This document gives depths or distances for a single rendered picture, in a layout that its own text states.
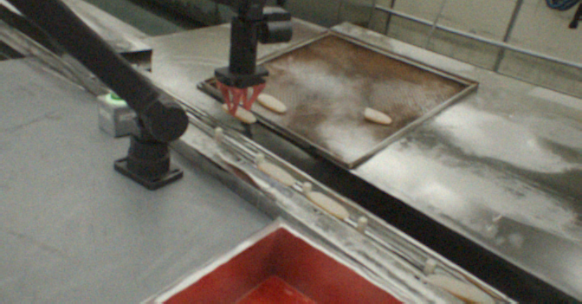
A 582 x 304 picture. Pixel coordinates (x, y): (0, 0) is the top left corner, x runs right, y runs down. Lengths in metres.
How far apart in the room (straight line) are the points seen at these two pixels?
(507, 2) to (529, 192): 3.78
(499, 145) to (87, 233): 0.84
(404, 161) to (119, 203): 0.57
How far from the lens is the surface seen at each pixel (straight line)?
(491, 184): 1.15
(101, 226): 1.03
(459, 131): 1.29
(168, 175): 1.13
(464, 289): 0.95
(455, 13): 5.05
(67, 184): 1.15
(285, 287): 0.90
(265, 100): 1.33
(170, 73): 1.69
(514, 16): 4.84
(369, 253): 0.95
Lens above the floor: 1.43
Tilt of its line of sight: 27 degrees down
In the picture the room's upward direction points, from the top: 8 degrees clockwise
